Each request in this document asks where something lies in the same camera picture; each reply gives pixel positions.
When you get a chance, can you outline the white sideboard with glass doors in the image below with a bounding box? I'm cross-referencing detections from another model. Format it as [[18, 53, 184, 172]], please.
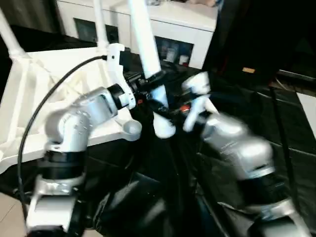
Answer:
[[55, 0, 219, 70]]

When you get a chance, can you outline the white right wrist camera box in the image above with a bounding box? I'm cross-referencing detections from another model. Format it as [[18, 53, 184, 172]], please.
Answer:
[[181, 72, 214, 133]]

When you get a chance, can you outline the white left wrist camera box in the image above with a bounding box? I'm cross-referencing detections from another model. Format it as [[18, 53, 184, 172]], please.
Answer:
[[105, 43, 136, 108]]

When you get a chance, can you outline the black cabinet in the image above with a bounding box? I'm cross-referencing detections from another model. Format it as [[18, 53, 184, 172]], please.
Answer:
[[202, 0, 316, 84]]

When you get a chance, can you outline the white plastic table leg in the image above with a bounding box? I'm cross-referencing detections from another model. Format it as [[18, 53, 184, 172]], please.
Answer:
[[0, 7, 26, 59], [92, 0, 110, 50], [127, 0, 177, 139]]

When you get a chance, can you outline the grey curtain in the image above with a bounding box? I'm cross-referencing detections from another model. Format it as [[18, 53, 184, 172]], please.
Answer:
[[0, 0, 61, 35]]

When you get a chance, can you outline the white plastic table top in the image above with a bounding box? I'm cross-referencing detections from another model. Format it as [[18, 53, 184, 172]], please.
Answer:
[[0, 46, 144, 174]]

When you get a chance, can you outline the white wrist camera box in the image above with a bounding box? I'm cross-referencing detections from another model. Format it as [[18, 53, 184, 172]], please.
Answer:
[[181, 72, 214, 133], [105, 43, 136, 108]]

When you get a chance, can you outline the black mat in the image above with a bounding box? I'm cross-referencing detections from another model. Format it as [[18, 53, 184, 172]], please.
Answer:
[[0, 25, 316, 237]]

